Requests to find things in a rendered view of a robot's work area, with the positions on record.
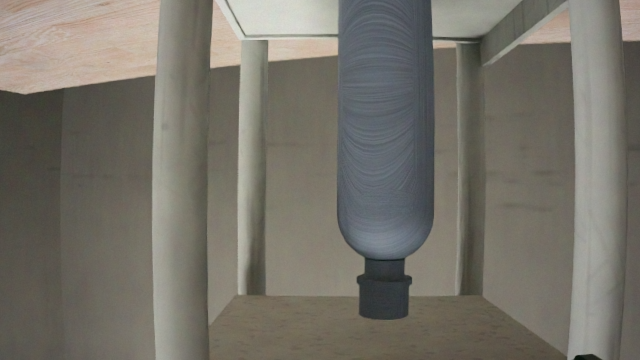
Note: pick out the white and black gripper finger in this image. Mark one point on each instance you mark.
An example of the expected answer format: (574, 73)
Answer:
(587, 357)

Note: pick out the pale grey shelving unit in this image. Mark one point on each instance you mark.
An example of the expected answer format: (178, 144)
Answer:
(256, 326)

